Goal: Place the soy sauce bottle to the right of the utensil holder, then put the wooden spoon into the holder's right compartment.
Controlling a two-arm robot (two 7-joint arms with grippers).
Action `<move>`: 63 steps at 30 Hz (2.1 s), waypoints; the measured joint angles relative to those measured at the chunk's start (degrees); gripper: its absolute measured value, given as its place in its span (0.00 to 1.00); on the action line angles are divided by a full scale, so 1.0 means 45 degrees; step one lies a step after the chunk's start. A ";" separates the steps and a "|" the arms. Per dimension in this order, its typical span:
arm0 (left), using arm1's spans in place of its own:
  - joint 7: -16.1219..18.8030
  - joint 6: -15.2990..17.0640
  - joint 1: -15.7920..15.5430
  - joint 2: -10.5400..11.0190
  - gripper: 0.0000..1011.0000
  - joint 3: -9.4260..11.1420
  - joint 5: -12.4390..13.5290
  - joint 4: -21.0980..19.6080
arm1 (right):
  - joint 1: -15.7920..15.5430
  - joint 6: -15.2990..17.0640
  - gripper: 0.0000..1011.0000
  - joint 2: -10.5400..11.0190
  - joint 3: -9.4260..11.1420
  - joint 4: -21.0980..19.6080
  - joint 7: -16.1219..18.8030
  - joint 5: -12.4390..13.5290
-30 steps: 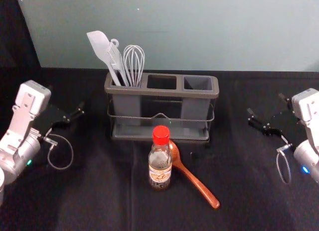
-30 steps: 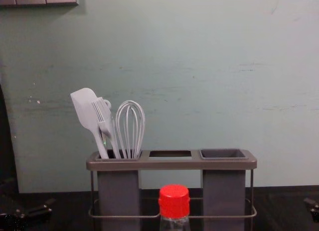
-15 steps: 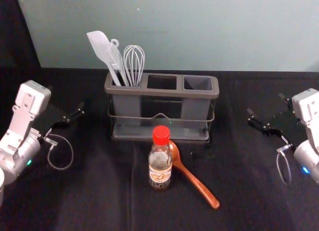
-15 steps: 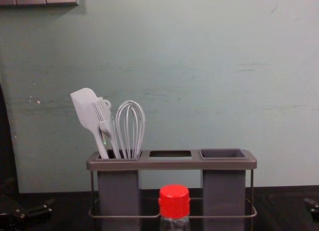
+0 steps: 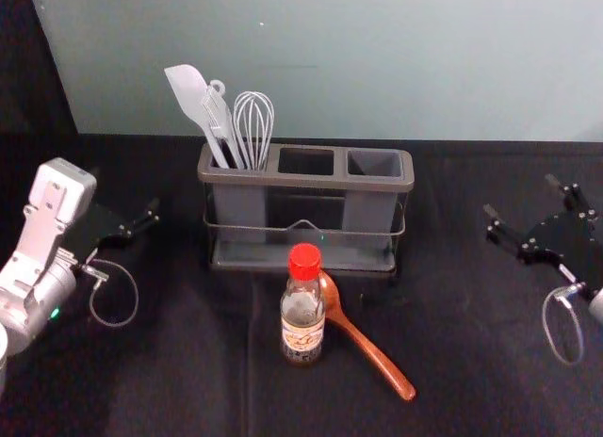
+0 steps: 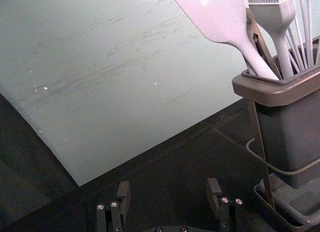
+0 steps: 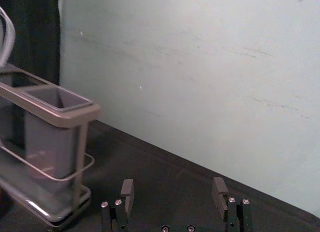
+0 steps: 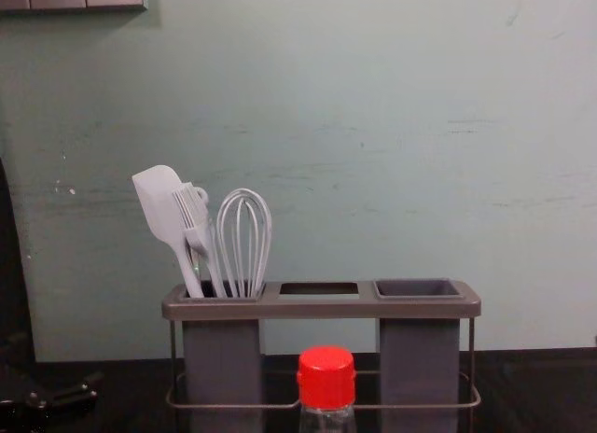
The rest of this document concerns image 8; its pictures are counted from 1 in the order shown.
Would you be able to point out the pale grey silicone whisk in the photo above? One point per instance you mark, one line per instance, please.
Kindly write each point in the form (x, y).
(244, 246)

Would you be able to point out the black table cloth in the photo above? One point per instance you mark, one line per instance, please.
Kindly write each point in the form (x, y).
(536, 395)

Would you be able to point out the pale grey silicone spatula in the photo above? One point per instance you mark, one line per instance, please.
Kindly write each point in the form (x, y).
(156, 195)

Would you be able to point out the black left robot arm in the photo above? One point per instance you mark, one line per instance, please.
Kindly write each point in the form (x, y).
(11, 274)

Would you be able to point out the clear bottle with red cap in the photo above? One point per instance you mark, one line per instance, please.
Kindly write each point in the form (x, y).
(326, 381)

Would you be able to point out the grey rack with steel bars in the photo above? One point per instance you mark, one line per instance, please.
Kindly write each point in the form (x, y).
(322, 306)

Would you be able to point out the grey plastic rack cup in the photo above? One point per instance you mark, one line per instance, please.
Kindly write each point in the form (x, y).
(415, 358)
(223, 358)

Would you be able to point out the pale grey silicone basting brush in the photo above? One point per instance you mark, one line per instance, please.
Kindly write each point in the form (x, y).
(192, 209)

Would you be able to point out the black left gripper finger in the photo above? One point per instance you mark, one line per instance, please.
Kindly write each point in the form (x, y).
(56, 395)

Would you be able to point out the red bottle cap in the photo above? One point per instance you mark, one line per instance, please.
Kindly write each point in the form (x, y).
(326, 374)

